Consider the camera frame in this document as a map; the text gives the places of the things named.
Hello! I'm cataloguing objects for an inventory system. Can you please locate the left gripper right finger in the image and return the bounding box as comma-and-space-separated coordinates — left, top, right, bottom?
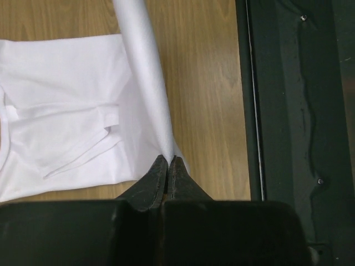
163, 156, 213, 205

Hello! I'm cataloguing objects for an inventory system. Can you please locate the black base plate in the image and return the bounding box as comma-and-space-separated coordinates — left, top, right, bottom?
236, 1, 354, 265

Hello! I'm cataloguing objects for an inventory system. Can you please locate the white t shirt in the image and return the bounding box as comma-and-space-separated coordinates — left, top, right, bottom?
1, 1, 181, 202

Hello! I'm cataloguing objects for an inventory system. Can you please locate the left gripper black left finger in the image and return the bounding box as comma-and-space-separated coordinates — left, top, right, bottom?
116, 155, 168, 212

